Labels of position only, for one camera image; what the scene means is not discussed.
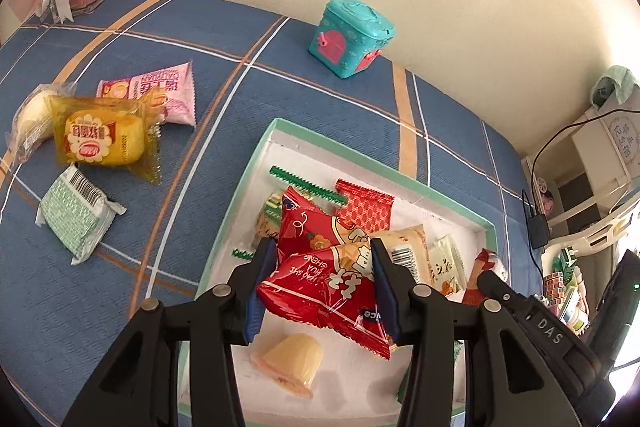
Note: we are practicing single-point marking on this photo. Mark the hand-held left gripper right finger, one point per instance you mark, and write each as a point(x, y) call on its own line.
point(384, 292)

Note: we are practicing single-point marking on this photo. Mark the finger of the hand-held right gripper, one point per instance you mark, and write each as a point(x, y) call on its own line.
point(555, 337)

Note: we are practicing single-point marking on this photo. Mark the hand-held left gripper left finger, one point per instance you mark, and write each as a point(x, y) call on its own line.
point(261, 292)

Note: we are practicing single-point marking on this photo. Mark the long orange cream snack packet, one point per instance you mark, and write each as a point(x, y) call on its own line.
point(407, 247)

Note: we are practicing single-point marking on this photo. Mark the red cartoon snack packet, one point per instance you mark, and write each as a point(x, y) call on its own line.
point(320, 287)

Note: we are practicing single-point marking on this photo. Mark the cream packet with green edges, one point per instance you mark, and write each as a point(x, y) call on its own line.
point(267, 217)

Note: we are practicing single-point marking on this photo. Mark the pale yellow jelly cup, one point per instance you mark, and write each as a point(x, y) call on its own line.
point(290, 364)

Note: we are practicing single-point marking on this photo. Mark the red white snack packet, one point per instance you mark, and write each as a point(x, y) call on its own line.
point(487, 264)

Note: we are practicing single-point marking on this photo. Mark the white tray with green rim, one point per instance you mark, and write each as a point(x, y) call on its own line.
point(280, 167)

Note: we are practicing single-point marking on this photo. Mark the small cream snack packet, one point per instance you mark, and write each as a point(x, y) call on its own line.
point(445, 264)

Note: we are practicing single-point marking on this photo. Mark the red patterned snack packet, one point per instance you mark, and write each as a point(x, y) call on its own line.
point(365, 209)

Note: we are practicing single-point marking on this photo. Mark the black power adapter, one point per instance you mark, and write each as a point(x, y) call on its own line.
point(537, 227)

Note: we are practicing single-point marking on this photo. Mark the blue plaid tablecloth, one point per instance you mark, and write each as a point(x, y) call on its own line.
point(150, 217)

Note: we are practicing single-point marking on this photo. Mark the white box with round label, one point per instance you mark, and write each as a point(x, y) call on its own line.
point(607, 147)

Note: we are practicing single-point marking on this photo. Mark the light green snack packet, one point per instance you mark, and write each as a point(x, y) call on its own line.
point(75, 212)

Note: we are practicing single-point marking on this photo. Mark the pink snack packet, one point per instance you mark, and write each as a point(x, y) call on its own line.
point(170, 97)

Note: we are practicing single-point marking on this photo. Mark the pale green cloth bag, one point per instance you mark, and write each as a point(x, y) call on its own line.
point(617, 84)

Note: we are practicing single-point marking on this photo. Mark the yellow cake packet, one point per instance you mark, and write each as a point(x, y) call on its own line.
point(95, 139)

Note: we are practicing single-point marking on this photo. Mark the teal toy house box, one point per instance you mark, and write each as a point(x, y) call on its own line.
point(350, 39)

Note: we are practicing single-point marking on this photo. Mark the clear wrapped white bun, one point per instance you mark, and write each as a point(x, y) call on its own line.
point(35, 117)

